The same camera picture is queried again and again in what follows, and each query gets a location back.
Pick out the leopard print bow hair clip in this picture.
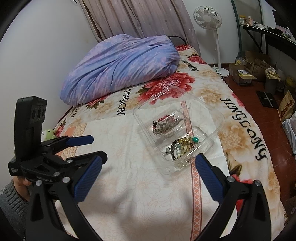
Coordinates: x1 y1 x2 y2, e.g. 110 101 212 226
152 115 183 136

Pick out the grey knit sleeve forearm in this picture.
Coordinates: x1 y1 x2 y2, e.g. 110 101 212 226
1 181 29 240

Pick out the person's left hand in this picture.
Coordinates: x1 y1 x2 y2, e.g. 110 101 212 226
13 176 32 202

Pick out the green plush toy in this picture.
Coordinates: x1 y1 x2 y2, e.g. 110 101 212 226
41 129 57 142

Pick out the floral bed sheet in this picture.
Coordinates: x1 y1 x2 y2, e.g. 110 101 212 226
54 46 285 240

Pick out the clear plastic organizer box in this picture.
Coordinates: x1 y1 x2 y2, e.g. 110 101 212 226
133 86 225 174

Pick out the purple blue folded duvet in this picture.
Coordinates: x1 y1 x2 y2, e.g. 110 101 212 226
60 34 180 106

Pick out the brown cardboard box right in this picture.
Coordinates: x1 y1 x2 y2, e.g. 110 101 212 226
277 90 295 123

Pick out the pink grey curtain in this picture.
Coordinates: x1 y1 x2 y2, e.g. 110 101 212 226
79 0 200 53

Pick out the cardboard box on floor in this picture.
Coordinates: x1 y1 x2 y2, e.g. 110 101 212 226
229 62 256 85

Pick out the white standing fan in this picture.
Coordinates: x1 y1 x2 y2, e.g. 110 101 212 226
193 6 230 78

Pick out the mixed bead bracelets pile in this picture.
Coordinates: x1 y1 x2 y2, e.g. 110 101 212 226
165 136 201 162

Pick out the dark wall shelf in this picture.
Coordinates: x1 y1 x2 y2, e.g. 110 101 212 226
231 0 296 58

